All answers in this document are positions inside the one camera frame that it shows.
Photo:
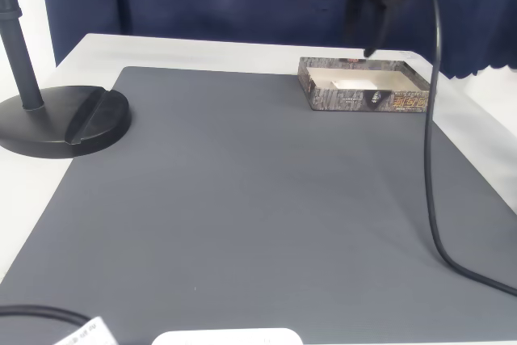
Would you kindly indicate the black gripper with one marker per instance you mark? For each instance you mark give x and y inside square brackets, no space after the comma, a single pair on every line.
[360,6]

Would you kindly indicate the small white rectangular block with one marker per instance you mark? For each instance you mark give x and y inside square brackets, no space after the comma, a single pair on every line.
[355,84]

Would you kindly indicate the stone-patterned open cardboard box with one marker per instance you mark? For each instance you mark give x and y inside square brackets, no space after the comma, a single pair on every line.
[343,102]

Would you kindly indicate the grey desk mat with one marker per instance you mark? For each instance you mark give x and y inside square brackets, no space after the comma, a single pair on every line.
[202,179]

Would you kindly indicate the white rounded flat device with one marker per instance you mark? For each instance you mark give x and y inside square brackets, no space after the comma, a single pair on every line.
[226,337]

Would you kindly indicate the black round-base camera stand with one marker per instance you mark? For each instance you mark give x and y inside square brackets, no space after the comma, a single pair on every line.
[48,119]

